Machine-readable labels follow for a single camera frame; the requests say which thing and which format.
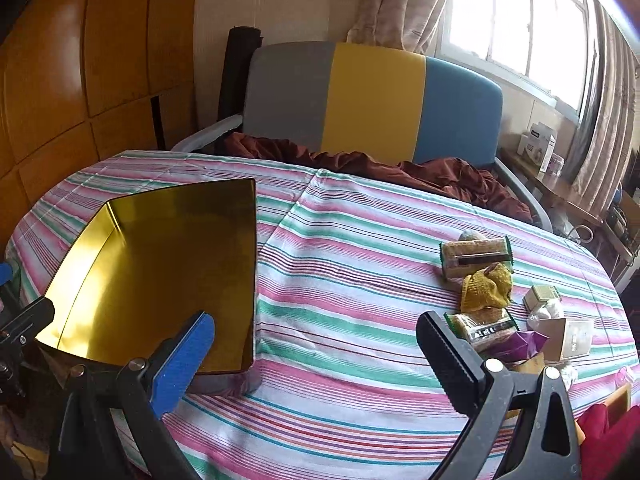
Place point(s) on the maroon blanket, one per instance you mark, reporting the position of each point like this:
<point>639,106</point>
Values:
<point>450,177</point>

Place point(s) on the beige curtain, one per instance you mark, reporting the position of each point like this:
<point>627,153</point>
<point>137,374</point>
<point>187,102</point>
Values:
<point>602,145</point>
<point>406,25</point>

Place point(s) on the wooden side table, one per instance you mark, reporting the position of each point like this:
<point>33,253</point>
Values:
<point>612,235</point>

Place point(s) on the striped bed sheet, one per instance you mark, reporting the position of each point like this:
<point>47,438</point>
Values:
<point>345,265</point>

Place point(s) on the wooden wardrobe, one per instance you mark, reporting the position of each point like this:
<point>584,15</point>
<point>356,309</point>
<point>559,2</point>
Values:
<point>82,80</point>

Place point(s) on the cracker packet green ends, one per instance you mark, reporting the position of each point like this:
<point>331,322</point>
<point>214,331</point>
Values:
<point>482,328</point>
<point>464,257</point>

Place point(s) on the beige cardboard box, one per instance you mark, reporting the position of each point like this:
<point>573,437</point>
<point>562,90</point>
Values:
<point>567,338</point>

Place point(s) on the pink hair roller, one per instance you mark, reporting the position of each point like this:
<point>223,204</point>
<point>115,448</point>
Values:
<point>626,375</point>

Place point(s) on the left beige curtain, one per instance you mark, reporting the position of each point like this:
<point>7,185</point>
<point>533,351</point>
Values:
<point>406,25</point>

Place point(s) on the red garment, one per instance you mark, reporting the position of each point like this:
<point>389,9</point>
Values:
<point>610,449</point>

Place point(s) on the white plastic bag ball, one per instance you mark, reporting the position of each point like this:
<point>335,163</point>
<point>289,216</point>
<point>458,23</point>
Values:
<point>550,310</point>

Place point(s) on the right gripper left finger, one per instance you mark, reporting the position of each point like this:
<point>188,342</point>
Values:
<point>149,389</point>

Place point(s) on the window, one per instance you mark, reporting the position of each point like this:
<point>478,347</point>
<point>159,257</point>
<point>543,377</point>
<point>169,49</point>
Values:
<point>540,46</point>

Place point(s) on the white product box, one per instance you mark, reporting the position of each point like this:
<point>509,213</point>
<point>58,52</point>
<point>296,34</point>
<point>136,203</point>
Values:
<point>537,146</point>

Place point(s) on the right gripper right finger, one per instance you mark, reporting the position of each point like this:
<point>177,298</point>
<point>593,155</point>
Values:
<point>544,443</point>

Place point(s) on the yellow knitted cloth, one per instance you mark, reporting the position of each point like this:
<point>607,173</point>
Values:
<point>487,288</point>

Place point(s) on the purple snack packet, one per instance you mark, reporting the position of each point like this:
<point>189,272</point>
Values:
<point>518,346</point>

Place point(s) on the right beige curtain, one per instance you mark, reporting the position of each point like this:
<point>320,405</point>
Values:
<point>602,145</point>

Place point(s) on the grey yellow blue headboard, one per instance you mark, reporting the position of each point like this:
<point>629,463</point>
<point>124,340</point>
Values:
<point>390,104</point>

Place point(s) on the purple jar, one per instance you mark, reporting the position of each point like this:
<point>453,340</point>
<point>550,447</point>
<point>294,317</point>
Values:
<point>555,165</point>

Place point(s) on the small green box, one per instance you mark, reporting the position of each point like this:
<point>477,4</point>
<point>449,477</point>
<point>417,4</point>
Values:
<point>539,295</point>

